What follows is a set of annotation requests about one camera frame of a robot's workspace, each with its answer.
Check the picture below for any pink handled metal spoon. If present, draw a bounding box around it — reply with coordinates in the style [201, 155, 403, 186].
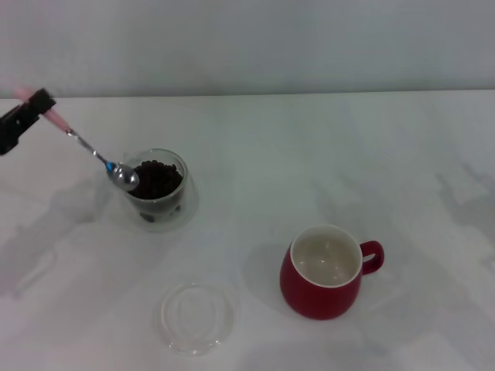
[11, 85, 140, 192]

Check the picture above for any red ceramic mug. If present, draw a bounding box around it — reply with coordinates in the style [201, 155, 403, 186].
[279, 223, 386, 321]

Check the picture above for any coffee bean pile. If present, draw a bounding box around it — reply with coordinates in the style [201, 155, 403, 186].
[129, 160, 184, 200]

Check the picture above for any clear shallow glass dish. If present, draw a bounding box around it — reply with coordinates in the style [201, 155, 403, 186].
[160, 283, 237, 356]

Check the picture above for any clear double-wall glass cup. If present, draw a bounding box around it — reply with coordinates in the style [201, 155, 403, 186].
[118, 148, 200, 234]

